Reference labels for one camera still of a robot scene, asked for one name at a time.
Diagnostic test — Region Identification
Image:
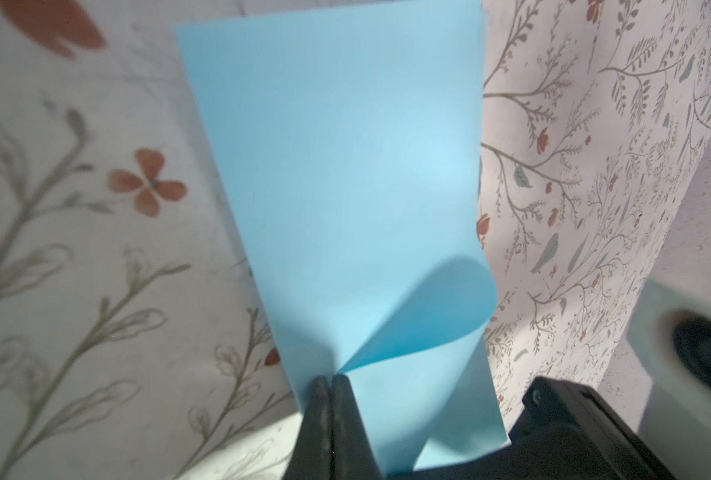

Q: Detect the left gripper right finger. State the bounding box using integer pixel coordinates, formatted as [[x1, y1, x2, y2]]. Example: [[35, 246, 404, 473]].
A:
[[332, 375, 383, 480]]

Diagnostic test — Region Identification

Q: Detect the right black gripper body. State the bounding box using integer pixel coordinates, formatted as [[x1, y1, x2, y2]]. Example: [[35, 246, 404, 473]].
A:
[[393, 376, 673, 480]]

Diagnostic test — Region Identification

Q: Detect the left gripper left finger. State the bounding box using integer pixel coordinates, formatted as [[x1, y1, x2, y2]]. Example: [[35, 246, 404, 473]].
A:
[[283, 376, 333, 480]]

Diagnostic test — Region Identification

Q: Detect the light blue square paper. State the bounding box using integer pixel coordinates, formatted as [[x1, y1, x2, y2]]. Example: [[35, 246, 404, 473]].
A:
[[176, 1, 507, 474]]

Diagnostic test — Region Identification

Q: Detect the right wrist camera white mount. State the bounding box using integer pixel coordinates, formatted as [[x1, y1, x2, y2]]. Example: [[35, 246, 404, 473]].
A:
[[627, 264, 711, 479]]

